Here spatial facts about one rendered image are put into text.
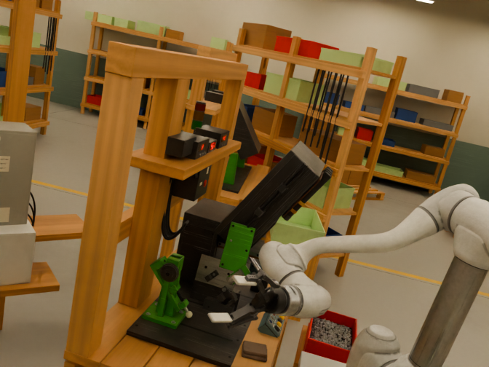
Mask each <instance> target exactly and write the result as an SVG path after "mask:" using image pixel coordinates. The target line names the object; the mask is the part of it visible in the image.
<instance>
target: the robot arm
mask: <svg viewBox="0 0 489 367"><path fill-rule="evenodd" d="M443 229H444V230H445V231H447V232H451V233H454V241H453V252H454V255H455V256H454V258H453V260H452V262H451V264H450V267H449V269H448V271H447V273H446V276H445V278H444V280H443V281H442V285H441V286H440V289H439V290H438V293H437V295H436V297H435V299H434V302H433V304H432V306H431V308H430V310H429V313H428V315H427V316H426V319H425V321H424V324H423V325H422V327H421V330H420V332H419V334H418V337H417V339H416V341H415V343H414V345H413V348H412V350H411V351H410V353H408V354H405V355H402V353H401V352H400V344H399V341H398V339H397V337H396V336H395V334H394V333H393V332H392V331H391V330H390V329H388V328H386V327H384V326H382V325H370V326H368V327H367V328H364V329H363V330H362V331H361V332H360V333H359V335H358V336H357V337H356V339H355V340H354V343H353V345H352V347H351V350H350V353H349V356H348V359H347V362H346V367H442V366H443V363H444V362H445V359H446V357H447V356H448V353H449V351H450V349H451V347H452V346H453V343H454V341H455V339H456V337H457V335H458V332H459V331H460V329H461V326H462V325H463V323H464V320H465V318H466V316H467V314H468V312H469V310H470V308H471V306H472V304H473V302H474V300H475V297H476V295H477V293H478V291H479V289H480V287H481V285H482V283H483V281H484V279H485V276H486V274H487V273H488V270H489V202H488V201H486V200H481V199H480V197H479V194H478V193H477V191H476V190H475V189H474V188H473V187H472V186H470V185H467V184H464V183H463V184H457V185H454V186H449V187H448V188H445V189H443V190H441V191H439V192H437V193H436V194H434V195H432V196H431V197H430V198H428V199H427V200H425V201H424V202H423V203H422V204H420V205H419V206H418V207H417V208H416V209H415V210H414V211H413V212H412V213H411V214H410V215H409V216H408V217H407V218H406V219H405V220H404V221H403V222H401V223H400V224H399V225H398V226H397V227H395V228H394V229H392V230H390V231H388V232H384V233H380V234H361V235H344V236H329V237H318V238H314V239H311V240H308V241H305V242H302V243H301V244H297V245H295V244H292V243H289V244H286V245H285V244H282V243H280V242H277V241H270V242H267V243H266V244H264V245H263V246H262V247H261V249H260V252H259V256H258V257H259V262H260V264H261V267H262V269H263V270H262V269H259V270H258V274H256V273H255V272H253V273H252V274H251V275H246V276H239V275H233V276H232V278H233V280H234V282H235V283H236V284H237V285H256V286H257V287H258V290H259V292H258V293H257V294H256V295H255V297H254V298H253V300H252V301H250V302H248V303H247V305H246V306H244V307H243V308H241V309H238V310H237V311H235V312H232V313H231V314H230V315H229V314H228V313H208V314H207V315H208V317H209V319H210V320H211V322H212V323H225V324H226V326H227V328H228V329H231V328H234V327H237V326H238V325H242V324H244V323H247V322H250V321H253V320H257V319H258V316H257V315H258V313H259V312H267V313H269V314H275V315H278V316H293V317H296V318H313V317H319V316H321V315H323V314H325V313H326V311H327V310H328V309H329V308H330V305H331V296H330V294H329V292H328V291H327V290H325V289H324V288H323V287H322V286H320V285H317V284H316V283H315V282H314V281H313V280H311V279H310V278H308V277H307V276H306V275H305V274H304V272H305V271H306V270H307V265H308V262H309V261H310V260H311V259H312V258H314V257H315V256H317V255H319V254H322V253H385V252H390V251H393V250H398V249H400V248H403V247H406V246H408V245H411V244H413V243H415V242H417V241H419V240H422V239H423V238H426V237H429V236H432V235H433V234H436V233H438V232H440V231H442V230H443ZM262 278H263V279H264V280H265V281H266V282H267V283H268V284H269V285H270V286H271V287H267V288H266V289H265V288H264V286H263V283H262V281H261V279H262ZM251 305H252V306H253V307H254V309H252V307H251Z"/></svg>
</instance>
